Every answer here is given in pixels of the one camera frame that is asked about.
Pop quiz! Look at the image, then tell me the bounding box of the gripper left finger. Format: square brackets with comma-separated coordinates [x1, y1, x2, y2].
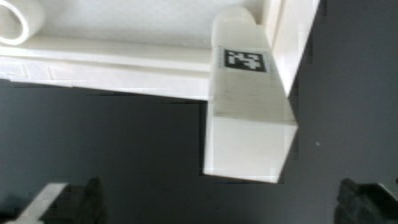
[6, 178, 109, 224]

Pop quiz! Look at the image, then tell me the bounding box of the white desk tabletop panel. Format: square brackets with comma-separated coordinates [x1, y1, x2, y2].
[0, 0, 320, 100]

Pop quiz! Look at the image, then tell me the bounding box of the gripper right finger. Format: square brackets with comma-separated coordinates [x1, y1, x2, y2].
[334, 178, 398, 224]

